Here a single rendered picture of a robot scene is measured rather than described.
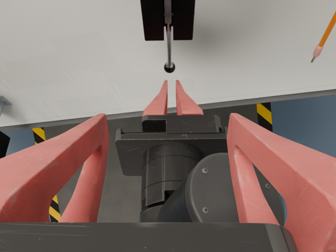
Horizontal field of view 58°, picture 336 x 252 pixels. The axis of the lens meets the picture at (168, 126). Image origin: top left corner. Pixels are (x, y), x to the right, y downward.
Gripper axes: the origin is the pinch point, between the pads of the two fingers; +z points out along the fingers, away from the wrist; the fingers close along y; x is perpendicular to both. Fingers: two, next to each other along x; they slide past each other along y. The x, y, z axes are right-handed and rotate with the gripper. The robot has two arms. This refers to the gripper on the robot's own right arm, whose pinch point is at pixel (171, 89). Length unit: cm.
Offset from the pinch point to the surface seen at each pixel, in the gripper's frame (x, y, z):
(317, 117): 78, -65, 59
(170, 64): -1.3, 0.1, 2.6
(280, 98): 12.6, -18.3, 10.1
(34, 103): 13.6, 23.0, 10.4
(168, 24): -9.1, 0.3, -1.2
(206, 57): 2.8, -4.9, 8.8
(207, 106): 14.9, -6.4, 10.4
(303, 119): 79, -59, 59
